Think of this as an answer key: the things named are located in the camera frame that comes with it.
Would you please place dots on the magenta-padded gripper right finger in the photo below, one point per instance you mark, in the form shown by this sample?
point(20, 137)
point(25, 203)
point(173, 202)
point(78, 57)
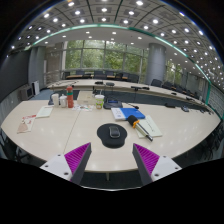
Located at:
point(164, 166)

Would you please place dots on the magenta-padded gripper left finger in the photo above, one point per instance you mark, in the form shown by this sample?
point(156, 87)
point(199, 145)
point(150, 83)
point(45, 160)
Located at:
point(56, 166)

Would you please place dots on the black computer mouse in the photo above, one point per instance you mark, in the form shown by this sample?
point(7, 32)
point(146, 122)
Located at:
point(114, 132)

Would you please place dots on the black mouse pad with wrist rest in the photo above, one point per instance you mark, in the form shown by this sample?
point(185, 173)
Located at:
point(103, 135)

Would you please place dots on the pale notebook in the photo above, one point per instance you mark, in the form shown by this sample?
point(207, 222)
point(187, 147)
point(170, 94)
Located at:
point(154, 126)

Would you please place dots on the red and white leaflet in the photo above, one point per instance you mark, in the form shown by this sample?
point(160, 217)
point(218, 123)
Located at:
point(26, 124)

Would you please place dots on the handheld microphone with black foam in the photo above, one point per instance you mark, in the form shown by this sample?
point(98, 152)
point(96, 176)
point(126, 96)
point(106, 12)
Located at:
point(131, 120)

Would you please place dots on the blue and white book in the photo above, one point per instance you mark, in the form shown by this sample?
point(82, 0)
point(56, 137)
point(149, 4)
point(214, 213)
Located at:
point(131, 112)

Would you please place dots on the colourful printed leaflet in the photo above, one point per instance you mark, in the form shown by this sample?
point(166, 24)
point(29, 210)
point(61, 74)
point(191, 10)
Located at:
point(82, 107)

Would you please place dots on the tall white cup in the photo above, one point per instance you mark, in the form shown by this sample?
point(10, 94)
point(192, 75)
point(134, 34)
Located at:
point(55, 100)

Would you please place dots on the red bottle with green band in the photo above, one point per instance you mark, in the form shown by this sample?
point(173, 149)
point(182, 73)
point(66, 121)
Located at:
point(70, 98)

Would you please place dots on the beige cardboard box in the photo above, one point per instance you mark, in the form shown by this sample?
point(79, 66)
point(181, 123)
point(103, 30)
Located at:
point(86, 97)

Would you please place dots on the paper cup with green print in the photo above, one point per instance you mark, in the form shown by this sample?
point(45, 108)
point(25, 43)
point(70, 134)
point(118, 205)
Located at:
point(99, 102)

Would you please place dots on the black desktop conference microphone unit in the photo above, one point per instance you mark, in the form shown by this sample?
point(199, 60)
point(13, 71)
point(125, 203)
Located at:
point(112, 104)

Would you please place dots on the white standing appliance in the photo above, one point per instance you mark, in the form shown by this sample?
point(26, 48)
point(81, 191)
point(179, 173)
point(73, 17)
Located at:
point(35, 87)

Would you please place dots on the dark office chairs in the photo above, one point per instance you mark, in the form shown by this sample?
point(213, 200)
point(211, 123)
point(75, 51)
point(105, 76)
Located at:
point(156, 82)

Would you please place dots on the ceiling lights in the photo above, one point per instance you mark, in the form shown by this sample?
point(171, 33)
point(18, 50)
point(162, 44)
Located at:
point(104, 19)

